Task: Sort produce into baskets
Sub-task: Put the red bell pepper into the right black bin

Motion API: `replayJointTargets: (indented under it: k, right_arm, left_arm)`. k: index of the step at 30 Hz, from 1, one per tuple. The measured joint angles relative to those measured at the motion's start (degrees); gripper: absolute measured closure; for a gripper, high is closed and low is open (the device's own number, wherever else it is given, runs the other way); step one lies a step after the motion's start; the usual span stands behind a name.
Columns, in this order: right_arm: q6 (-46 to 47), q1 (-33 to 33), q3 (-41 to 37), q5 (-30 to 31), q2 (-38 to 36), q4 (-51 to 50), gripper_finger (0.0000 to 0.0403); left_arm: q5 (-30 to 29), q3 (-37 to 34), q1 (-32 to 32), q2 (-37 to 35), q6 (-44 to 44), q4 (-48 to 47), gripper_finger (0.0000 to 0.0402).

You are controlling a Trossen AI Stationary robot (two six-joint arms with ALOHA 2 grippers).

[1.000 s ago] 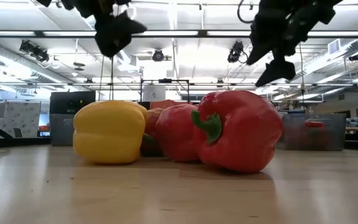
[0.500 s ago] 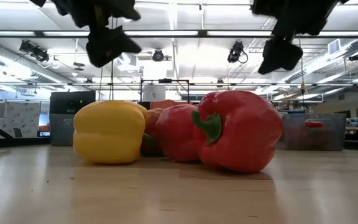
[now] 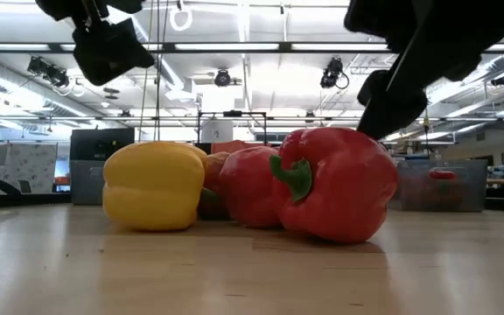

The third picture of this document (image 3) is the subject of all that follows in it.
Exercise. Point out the black box machine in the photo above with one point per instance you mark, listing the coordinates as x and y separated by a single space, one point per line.
101 144

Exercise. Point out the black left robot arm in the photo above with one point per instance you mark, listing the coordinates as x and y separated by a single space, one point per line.
103 6

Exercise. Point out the red yellow apple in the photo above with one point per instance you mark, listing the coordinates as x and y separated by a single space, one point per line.
214 170

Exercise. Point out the black ceiling camera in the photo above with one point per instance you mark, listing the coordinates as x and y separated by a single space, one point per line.
331 72
222 79
48 71

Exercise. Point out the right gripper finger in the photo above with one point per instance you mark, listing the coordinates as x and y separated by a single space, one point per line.
376 127

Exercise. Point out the large red bell pepper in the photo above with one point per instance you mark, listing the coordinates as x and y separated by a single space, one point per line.
348 188

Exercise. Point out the black overhead frame beam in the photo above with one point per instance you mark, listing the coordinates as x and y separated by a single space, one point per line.
234 46

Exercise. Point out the yellow bell pepper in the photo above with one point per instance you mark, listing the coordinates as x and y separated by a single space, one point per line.
153 186

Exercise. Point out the grey partition panel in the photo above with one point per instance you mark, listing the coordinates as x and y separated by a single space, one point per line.
24 168

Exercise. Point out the translucent grey plastic basket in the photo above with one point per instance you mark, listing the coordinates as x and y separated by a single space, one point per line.
466 188

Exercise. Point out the black table edge rail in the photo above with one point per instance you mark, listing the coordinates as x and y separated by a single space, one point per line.
16 200

